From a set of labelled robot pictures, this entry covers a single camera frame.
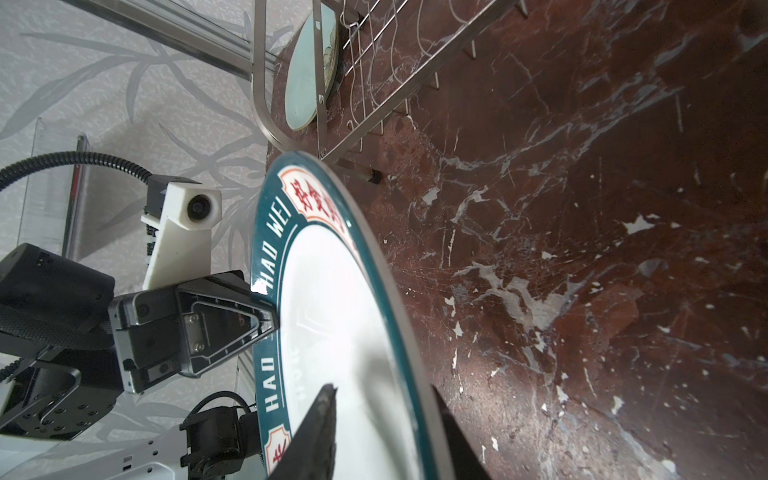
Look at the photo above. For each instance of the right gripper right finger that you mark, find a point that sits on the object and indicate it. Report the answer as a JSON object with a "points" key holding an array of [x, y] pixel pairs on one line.
{"points": [[465, 463]]}

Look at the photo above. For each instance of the white plate green rim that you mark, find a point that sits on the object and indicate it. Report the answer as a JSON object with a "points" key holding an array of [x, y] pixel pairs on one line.
{"points": [[342, 323]]}

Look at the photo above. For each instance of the light green flower plate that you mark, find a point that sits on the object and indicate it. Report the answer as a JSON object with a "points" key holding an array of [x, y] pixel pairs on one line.
{"points": [[300, 104]]}

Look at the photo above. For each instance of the stainless steel dish rack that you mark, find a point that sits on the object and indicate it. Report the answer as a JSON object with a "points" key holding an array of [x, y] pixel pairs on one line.
{"points": [[388, 50]]}

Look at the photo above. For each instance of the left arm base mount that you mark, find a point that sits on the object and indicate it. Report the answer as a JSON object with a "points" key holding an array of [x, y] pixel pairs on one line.
{"points": [[221, 431]]}

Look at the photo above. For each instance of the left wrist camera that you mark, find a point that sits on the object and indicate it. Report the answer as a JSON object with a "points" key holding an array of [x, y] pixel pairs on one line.
{"points": [[183, 214]]}

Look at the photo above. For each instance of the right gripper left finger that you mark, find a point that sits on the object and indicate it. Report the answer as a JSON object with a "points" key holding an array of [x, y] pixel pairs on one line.
{"points": [[311, 453]]}

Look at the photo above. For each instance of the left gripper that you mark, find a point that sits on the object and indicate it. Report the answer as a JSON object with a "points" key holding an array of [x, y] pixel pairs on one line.
{"points": [[187, 329]]}

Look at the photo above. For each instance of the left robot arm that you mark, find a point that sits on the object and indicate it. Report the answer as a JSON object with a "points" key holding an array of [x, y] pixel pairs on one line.
{"points": [[77, 346]]}

